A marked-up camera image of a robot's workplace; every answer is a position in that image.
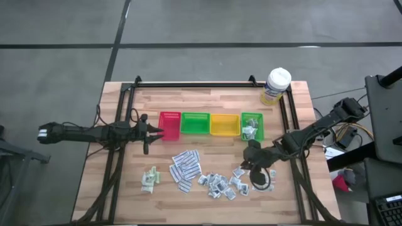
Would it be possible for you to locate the thin grey floor cable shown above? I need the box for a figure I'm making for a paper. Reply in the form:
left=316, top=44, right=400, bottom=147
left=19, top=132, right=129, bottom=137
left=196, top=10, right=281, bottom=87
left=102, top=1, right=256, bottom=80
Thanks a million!
left=310, top=87, right=367, bottom=100

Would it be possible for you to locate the red plastic basket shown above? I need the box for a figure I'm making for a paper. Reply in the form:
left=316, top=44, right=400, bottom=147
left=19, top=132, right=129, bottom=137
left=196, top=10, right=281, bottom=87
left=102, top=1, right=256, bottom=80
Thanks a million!
left=156, top=110, right=182, bottom=141

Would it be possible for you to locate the black pole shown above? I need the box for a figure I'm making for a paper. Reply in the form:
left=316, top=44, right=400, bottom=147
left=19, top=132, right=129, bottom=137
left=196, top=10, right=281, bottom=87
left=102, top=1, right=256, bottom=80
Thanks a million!
left=378, top=65, right=402, bottom=89

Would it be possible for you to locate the red cloth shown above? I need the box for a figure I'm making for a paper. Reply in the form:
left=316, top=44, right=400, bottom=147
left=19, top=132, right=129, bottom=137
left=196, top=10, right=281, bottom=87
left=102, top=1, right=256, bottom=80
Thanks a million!
left=331, top=174, right=351, bottom=193

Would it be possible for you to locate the white paper sheet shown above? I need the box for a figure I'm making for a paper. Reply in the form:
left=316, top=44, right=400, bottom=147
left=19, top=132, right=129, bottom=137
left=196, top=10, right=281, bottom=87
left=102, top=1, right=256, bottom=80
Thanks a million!
left=323, top=144, right=345, bottom=161

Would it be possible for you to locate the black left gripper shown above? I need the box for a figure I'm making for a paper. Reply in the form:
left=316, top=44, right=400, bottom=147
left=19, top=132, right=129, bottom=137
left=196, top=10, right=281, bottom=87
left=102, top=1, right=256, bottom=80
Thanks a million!
left=131, top=113, right=165, bottom=155

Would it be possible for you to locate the black aluminium table frame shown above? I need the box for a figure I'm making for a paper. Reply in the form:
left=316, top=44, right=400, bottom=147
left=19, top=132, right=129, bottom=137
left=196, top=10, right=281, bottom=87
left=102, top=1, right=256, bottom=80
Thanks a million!
left=71, top=75, right=342, bottom=226

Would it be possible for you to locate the green plastic basket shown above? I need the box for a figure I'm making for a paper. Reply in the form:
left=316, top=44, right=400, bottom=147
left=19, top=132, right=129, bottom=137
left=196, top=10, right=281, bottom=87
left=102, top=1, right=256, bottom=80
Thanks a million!
left=180, top=112, right=211, bottom=136
left=241, top=112, right=265, bottom=141

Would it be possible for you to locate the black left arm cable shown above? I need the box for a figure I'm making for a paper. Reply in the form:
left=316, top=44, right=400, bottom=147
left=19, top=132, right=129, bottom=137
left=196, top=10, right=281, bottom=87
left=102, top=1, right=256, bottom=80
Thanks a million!
left=94, top=104, right=106, bottom=128

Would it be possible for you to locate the yellow plastic basket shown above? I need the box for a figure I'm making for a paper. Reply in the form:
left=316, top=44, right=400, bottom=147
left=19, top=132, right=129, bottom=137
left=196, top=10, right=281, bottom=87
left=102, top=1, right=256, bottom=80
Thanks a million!
left=209, top=113, right=242, bottom=137

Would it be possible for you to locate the yellow cable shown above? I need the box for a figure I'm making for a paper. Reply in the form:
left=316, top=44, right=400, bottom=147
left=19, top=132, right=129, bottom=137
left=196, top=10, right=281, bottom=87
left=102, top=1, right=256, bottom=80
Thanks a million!
left=334, top=105, right=374, bottom=142

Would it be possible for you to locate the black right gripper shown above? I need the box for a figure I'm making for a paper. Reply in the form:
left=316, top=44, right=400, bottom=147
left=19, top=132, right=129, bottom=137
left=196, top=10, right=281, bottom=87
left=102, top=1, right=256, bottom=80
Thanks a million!
left=240, top=139, right=280, bottom=186

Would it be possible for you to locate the black laptop keyboard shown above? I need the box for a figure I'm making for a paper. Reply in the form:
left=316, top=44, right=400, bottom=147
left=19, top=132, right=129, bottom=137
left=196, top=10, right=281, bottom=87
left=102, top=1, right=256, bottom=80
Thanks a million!
left=373, top=193, right=402, bottom=226

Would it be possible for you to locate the blue striped bandage wrapper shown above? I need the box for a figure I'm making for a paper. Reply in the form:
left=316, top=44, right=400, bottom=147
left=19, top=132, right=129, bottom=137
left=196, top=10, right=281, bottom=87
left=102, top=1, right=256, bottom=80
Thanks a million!
left=183, top=149, right=201, bottom=164
left=169, top=163, right=183, bottom=183
left=171, top=153, right=189, bottom=167
left=177, top=178, right=193, bottom=194
left=181, top=163, right=203, bottom=180

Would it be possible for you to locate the yellow disinfecting wipes canister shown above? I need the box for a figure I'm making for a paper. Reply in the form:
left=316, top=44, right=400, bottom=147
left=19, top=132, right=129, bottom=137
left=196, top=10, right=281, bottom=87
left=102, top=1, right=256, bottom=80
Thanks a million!
left=259, top=67, right=292, bottom=107

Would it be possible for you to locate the black power supply box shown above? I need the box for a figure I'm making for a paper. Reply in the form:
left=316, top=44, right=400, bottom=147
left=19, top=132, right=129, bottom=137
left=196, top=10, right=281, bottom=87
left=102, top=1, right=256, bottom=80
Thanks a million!
left=335, top=126, right=359, bottom=150

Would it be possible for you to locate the grey metal stand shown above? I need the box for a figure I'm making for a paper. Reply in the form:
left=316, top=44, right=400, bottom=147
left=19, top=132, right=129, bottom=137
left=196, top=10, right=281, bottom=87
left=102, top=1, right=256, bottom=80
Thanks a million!
left=0, top=125, right=51, bottom=226

